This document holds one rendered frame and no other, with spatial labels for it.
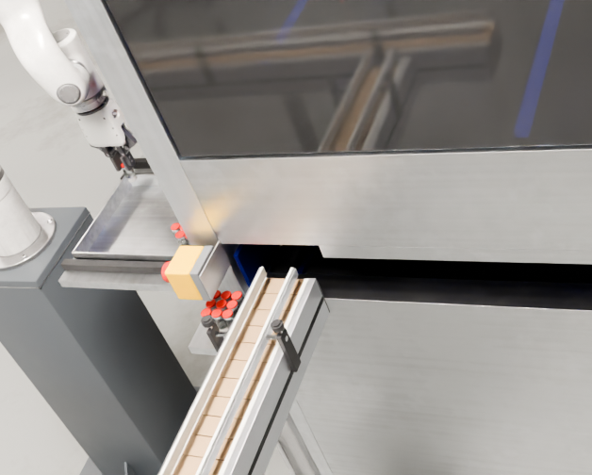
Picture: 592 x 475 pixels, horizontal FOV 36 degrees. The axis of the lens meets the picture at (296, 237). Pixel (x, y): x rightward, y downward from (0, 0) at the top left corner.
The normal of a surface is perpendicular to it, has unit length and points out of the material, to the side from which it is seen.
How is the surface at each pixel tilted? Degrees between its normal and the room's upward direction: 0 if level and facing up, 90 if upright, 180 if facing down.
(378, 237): 90
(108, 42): 90
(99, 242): 0
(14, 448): 0
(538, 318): 90
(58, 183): 0
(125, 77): 90
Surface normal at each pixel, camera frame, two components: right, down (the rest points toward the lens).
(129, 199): -0.30, -0.72
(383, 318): -0.33, 0.70
